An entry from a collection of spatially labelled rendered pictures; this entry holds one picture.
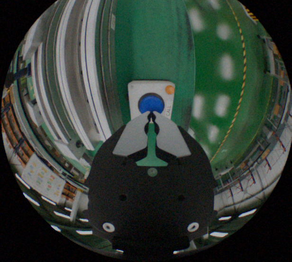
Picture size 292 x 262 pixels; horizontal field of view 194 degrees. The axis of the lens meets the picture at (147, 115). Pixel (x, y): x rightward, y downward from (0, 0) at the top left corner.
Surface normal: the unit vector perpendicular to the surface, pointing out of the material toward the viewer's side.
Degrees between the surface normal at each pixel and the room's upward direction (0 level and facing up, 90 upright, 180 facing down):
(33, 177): 90
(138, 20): 0
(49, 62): 90
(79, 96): 90
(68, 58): 90
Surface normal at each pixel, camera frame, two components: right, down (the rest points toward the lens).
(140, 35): -0.04, 0.51
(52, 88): 1.00, 0.01
